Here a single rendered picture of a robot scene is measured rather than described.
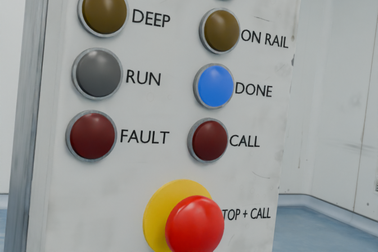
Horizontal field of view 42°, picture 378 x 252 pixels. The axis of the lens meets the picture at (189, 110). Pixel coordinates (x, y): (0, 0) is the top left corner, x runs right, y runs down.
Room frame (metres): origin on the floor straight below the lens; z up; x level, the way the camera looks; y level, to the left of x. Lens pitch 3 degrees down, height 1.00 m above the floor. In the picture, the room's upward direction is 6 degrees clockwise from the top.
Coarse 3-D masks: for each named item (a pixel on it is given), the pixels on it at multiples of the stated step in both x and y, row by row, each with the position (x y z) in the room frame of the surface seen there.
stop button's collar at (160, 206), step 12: (180, 180) 0.31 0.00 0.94; (156, 192) 0.31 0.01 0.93; (168, 192) 0.31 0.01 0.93; (180, 192) 0.31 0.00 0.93; (192, 192) 0.32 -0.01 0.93; (204, 192) 0.32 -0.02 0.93; (156, 204) 0.31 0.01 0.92; (168, 204) 0.31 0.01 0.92; (144, 216) 0.30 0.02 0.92; (156, 216) 0.31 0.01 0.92; (168, 216) 0.31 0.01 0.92; (228, 216) 0.34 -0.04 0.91; (144, 228) 0.30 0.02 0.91; (156, 228) 0.31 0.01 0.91; (156, 240) 0.31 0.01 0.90
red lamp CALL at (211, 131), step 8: (200, 128) 0.32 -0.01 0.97; (208, 128) 0.32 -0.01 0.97; (216, 128) 0.32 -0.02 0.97; (200, 136) 0.32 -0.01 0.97; (208, 136) 0.32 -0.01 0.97; (216, 136) 0.32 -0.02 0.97; (224, 136) 0.32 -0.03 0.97; (192, 144) 0.32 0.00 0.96; (200, 144) 0.32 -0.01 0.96; (208, 144) 0.32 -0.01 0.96; (216, 144) 0.32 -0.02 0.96; (224, 144) 0.33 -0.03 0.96; (200, 152) 0.32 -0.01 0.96; (208, 152) 0.32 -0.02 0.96; (216, 152) 0.32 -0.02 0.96; (208, 160) 0.32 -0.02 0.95
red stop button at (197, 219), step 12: (180, 204) 0.29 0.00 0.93; (192, 204) 0.29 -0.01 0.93; (204, 204) 0.30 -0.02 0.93; (216, 204) 0.30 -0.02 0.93; (180, 216) 0.29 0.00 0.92; (192, 216) 0.29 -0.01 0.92; (204, 216) 0.29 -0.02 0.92; (216, 216) 0.30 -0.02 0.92; (168, 228) 0.29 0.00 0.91; (180, 228) 0.29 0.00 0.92; (192, 228) 0.29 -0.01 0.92; (204, 228) 0.29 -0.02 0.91; (216, 228) 0.30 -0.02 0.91; (168, 240) 0.29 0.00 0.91; (180, 240) 0.29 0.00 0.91; (192, 240) 0.29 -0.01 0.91; (204, 240) 0.29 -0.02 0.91; (216, 240) 0.30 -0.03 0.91
